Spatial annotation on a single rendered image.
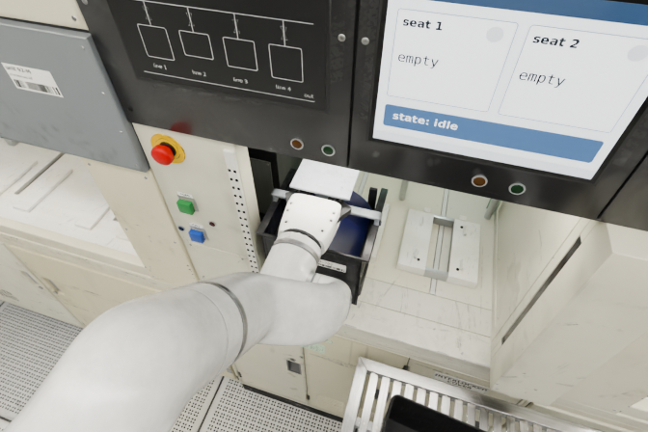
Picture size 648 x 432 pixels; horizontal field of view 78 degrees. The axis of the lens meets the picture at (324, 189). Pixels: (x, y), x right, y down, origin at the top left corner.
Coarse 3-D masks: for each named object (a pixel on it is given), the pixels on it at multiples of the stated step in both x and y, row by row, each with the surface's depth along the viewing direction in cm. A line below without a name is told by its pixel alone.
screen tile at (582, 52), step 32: (544, 32) 41; (576, 32) 40; (544, 64) 43; (576, 64) 42; (608, 64) 41; (512, 96) 46; (544, 96) 45; (576, 96) 44; (608, 96) 43; (608, 128) 46
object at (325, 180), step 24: (312, 168) 81; (336, 168) 81; (312, 192) 77; (336, 192) 77; (384, 192) 90; (264, 216) 85; (360, 216) 83; (264, 240) 83; (336, 264) 81; (360, 264) 79; (360, 288) 88
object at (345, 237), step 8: (344, 224) 88; (352, 224) 87; (336, 232) 91; (344, 232) 90; (352, 232) 89; (360, 232) 88; (336, 240) 93; (344, 240) 92; (352, 240) 91; (360, 240) 90; (328, 248) 96; (336, 248) 95; (344, 248) 94; (352, 248) 93; (360, 248) 92
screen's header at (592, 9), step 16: (448, 0) 41; (464, 0) 41; (480, 0) 40; (496, 0) 40; (512, 0) 39; (528, 0) 39; (544, 0) 39; (560, 0) 38; (576, 0) 38; (592, 0) 38; (576, 16) 39; (592, 16) 38; (608, 16) 38; (624, 16) 38; (640, 16) 37
